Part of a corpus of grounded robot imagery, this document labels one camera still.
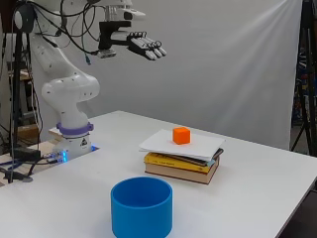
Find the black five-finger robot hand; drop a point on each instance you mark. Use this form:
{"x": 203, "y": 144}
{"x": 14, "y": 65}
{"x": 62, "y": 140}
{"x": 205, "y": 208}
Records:
{"x": 147, "y": 44}

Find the orange cube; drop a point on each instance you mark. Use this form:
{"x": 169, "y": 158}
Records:
{"x": 181, "y": 135}

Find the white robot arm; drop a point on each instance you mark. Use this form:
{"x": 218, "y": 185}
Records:
{"x": 69, "y": 92}

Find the white hanging sheet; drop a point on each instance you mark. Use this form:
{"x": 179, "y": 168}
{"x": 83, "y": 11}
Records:
{"x": 214, "y": 66}

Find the white flat book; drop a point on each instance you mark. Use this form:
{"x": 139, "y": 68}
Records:
{"x": 185, "y": 147}

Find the yellow book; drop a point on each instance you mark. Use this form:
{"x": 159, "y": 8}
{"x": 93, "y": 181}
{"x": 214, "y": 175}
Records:
{"x": 175, "y": 162}

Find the dark thin book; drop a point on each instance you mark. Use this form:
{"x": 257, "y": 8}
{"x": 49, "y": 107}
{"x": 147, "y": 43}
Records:
{"x": 211, "y": 158}

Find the thick brown book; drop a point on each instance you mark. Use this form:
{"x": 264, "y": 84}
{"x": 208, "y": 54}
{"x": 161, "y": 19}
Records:
{"x": 185, "y": 173}

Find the black tripod stand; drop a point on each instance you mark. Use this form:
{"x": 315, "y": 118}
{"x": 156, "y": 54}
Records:
{"x": 16, "y": 86}

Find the black light stand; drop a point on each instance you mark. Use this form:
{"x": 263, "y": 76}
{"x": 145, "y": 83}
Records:
{"x": 305, "y": 76}

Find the black power box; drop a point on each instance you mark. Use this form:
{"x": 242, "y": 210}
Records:
{"x": 26, "y": 153}

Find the blue round tub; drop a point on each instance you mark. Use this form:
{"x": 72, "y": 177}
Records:
{"x": 142, "y": 208}

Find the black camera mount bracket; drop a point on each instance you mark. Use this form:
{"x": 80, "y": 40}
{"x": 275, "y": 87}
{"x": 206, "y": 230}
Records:
{"x": 110, "y": 34}

